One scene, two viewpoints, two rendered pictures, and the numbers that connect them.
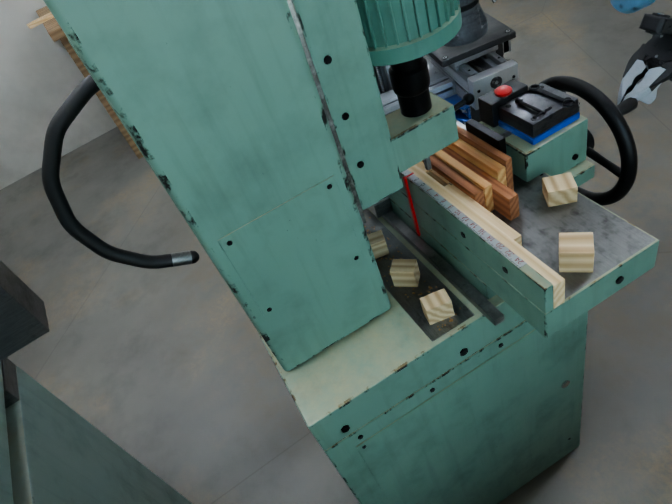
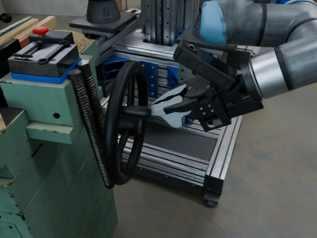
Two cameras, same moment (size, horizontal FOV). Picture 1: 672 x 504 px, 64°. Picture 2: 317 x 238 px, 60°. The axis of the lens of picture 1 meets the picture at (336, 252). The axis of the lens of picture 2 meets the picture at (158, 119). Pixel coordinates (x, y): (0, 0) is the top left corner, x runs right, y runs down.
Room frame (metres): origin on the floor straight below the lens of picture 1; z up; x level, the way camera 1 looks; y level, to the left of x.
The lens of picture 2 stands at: (0.38, -0.81, 1.21)
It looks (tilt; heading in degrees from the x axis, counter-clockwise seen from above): 38 degrees down; 23
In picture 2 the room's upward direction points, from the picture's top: straight up
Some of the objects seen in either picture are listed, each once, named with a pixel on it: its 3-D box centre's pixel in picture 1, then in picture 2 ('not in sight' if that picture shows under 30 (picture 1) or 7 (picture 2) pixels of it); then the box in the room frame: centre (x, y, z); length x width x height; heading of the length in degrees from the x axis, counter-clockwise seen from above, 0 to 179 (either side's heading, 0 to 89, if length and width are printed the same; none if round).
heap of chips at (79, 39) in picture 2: not in sight; (62, 37); (0.98, -0.25, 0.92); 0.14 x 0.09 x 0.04; 102
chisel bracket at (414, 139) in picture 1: (410, 137); not in sight; (0.75, -0.19, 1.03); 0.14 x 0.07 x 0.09; 102
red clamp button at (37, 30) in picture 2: (503, 91); (40, 30); (0.79, -0.38, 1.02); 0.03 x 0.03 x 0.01
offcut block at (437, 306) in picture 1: (437, 306); not in sight; (0.56, -0.12, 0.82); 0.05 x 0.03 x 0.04; 90
